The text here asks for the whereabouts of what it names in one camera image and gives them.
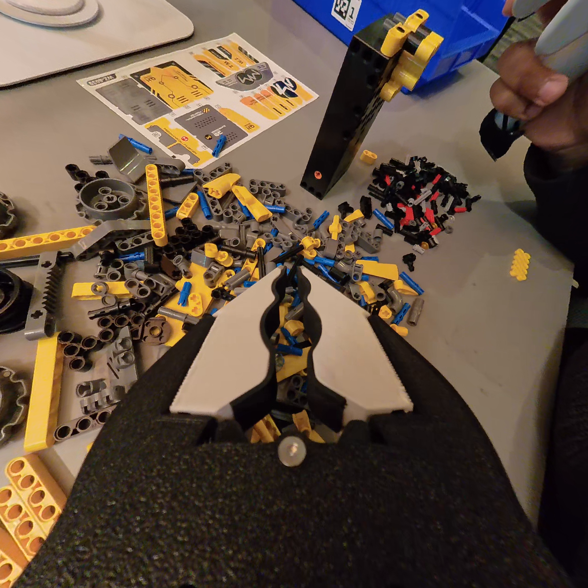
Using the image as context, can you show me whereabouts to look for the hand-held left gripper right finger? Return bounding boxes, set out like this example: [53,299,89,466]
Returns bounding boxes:
[295,266,415,433]

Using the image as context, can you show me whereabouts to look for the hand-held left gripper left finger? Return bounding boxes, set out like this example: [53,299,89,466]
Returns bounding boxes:
[169,266,289,432]

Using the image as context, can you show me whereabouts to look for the pile of mixed building pieces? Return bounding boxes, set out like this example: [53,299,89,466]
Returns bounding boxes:
[0,133,425,580]

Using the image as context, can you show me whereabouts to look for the pile of black red pins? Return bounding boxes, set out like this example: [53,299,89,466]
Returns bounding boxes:
[367,154,482,251]

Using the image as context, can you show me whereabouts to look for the black block with yellow connectors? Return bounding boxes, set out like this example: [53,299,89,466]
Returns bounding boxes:
[300,9,445,201]

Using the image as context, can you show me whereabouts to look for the person's right hand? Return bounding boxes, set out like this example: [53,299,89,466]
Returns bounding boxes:
[488,39,588,159]

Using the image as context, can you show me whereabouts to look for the blue storage bin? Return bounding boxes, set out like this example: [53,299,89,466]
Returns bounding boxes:
[294,0,511,96]

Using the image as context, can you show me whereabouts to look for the grey toothed rack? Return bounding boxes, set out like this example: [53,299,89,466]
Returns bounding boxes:
[25,250,72,341]

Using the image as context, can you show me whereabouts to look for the yellow perforated connector plate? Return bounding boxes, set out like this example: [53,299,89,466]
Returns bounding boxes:
[509,248,532,282]

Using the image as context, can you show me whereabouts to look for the group of dark toy wheels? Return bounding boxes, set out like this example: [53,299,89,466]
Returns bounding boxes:
[0,177,148,446]

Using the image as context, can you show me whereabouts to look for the grey angled panel piece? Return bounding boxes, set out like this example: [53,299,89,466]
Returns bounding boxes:
[108,137,149,177]

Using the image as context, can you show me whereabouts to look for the sticker sheet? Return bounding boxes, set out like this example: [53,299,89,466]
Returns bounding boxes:
[76,32,320,169]

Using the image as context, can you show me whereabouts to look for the white book stand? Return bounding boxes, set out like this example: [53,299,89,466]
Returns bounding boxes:
[0,0,196,89]

